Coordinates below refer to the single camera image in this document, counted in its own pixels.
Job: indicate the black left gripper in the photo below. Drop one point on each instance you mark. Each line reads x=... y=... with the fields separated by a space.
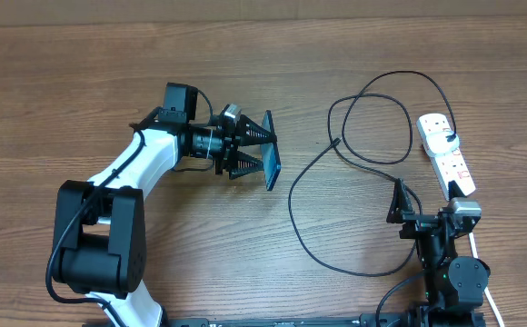
x=230 y=142

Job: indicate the white power strip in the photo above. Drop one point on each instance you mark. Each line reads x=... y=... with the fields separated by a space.
x=452 y=166

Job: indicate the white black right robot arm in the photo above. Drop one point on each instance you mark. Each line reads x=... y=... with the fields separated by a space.
x=454 y=284

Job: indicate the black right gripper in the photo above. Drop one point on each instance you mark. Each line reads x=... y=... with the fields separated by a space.
x=414 y=222

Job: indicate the white charger adapter plug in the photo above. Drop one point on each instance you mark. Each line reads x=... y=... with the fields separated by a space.
x=441 y=143

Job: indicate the black smartphone lit screen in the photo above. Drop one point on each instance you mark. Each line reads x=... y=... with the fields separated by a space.
x=270 y=154

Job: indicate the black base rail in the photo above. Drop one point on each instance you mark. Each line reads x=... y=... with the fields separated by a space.
x=364 y=320

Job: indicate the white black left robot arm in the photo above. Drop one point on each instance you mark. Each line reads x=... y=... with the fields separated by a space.
x=99 y=238

